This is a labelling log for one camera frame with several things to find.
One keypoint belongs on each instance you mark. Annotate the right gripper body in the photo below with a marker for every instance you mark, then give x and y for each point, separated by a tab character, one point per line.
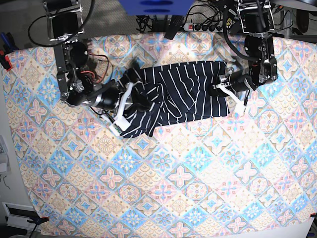
111	98

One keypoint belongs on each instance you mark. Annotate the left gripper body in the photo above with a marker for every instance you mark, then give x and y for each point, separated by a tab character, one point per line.
235	83

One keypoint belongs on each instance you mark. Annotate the navy white striped T-shirt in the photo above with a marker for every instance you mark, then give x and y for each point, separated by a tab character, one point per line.
173	94

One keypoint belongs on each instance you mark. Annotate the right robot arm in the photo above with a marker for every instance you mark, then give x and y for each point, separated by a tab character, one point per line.
78	86

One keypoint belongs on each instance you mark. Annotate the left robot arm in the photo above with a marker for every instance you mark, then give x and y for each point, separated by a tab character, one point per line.
256	21

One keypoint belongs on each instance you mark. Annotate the white power strip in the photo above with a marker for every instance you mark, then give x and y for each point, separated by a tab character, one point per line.
195	27

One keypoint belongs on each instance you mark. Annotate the black remote control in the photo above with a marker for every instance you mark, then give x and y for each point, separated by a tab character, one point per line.
176	22

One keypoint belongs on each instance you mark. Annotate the colourful patterned tablecloth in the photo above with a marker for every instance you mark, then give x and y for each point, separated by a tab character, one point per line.
212	177

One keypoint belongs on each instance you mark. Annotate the blue box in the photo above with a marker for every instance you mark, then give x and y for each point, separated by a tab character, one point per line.
156	7

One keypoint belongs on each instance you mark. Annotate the red black clamp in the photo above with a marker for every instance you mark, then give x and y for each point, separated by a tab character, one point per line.
5	62

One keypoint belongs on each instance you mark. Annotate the white box at left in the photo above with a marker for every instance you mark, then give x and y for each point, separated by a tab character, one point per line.
4	159

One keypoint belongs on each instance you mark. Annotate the orange black front clamp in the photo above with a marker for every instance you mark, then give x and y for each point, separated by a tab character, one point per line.
37	220

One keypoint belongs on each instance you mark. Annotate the white device at table edge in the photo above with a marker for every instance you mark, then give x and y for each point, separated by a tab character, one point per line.
17	216

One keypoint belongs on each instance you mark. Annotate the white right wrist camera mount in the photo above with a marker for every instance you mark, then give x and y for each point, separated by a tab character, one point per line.
120	123

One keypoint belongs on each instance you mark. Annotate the blue handled clamp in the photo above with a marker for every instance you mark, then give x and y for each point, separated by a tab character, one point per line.
9	43

